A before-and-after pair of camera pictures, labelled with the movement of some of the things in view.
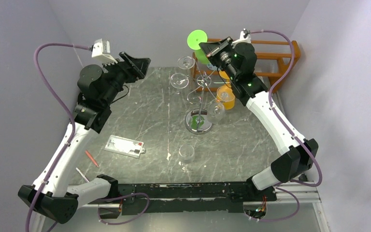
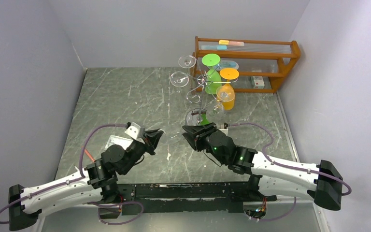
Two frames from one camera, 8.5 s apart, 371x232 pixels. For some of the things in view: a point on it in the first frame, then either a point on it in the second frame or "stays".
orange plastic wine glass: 225,97 stays
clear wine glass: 178,80 stays
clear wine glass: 186,62 stays
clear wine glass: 186,156 to 197,116
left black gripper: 140,66 to 151,138
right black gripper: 215,50 to 200,138
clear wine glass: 215,112 stays
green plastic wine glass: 194,38 to 213,81
